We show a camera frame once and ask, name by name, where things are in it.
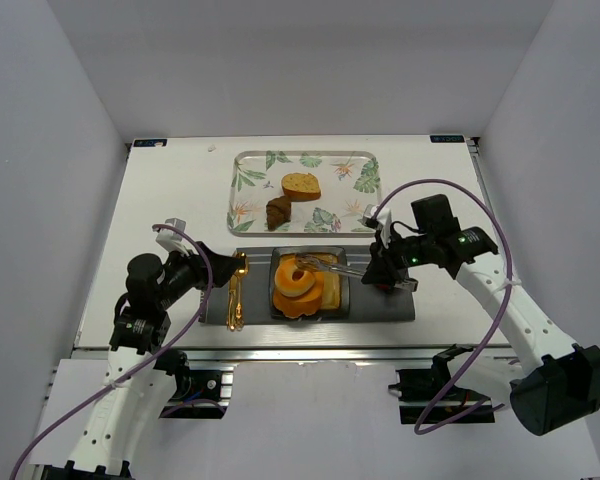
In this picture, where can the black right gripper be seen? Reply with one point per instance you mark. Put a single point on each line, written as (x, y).
(381, 265)

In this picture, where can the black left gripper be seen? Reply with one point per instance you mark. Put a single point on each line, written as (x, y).
(206, 263)

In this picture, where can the orange ring bagel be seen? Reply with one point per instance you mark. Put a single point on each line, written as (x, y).
(292, 281)

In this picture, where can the silver metal tongs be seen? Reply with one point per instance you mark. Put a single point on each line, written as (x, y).
(312, 263)

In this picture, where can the round orange bun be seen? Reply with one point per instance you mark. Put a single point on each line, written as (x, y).
(304, 305)

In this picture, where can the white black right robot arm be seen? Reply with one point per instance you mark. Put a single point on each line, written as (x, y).
(554, 381)

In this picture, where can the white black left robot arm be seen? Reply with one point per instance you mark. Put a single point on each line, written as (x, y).
(141, 375)

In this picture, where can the sliced bread loaf piece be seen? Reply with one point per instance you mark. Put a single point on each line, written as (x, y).
(301, 187)

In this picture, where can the gold knife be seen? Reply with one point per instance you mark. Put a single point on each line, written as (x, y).
(232, 301)

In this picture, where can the dark grey placemat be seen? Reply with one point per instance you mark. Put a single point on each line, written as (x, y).
(366, 303)

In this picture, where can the black square plate, tan centre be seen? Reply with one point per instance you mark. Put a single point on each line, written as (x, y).
(336, 288)

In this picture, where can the dark brown croissant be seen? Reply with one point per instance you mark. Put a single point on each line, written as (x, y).
(278, 212)

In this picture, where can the floral leaf-pattern serving tray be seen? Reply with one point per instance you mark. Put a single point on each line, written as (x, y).
(349, 181)

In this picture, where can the right blue corner label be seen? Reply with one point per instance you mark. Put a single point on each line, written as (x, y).
(443, 139)

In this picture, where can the blue corner label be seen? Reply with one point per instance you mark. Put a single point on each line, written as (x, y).
(150, 143)
(443, 139)

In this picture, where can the left blue corner label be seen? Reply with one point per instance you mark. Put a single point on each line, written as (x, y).
(150, 143)

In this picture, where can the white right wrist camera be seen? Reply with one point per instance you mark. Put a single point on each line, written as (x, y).
(379, 218)

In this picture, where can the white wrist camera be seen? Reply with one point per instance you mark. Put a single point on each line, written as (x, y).
(379, 218)
(169, 240)

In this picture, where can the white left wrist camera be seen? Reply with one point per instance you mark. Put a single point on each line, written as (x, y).
(169, 240)

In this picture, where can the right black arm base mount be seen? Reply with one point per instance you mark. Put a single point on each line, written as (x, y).
(415, 388)

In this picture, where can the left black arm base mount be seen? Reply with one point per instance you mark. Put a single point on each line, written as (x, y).
(202, 390)

